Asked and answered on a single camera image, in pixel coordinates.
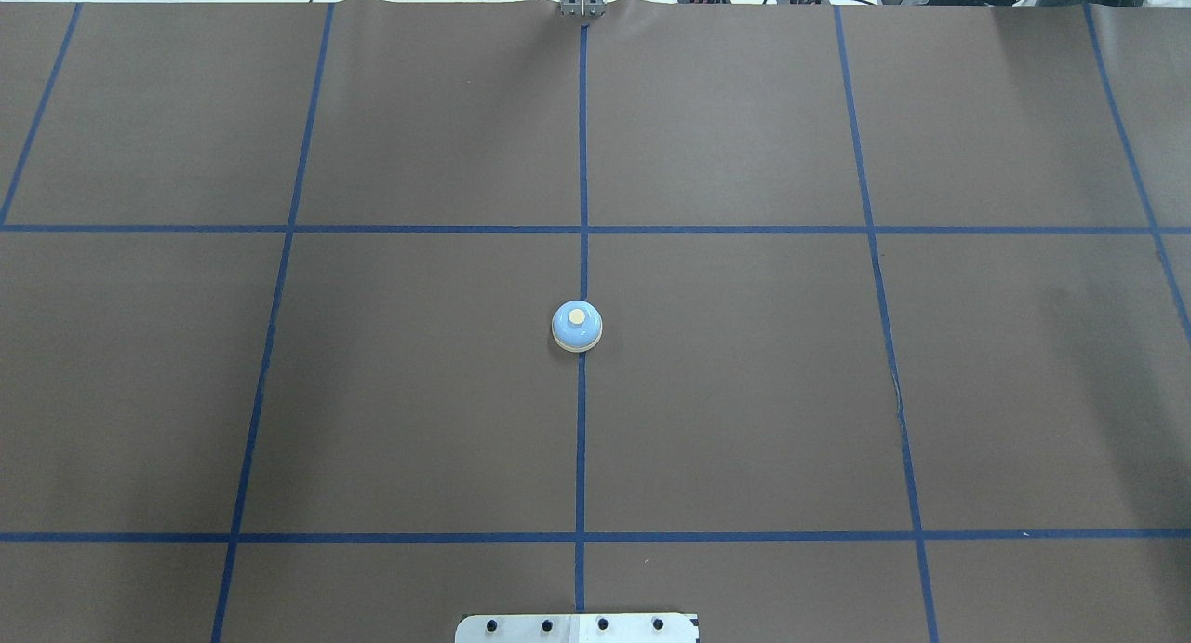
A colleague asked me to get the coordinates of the brown paper table mat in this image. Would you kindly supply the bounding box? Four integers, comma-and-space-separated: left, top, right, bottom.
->
4, 0, 1187, 642

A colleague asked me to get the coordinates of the white pedestal column with base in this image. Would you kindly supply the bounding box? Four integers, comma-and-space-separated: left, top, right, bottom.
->
454, 612, 701, 642

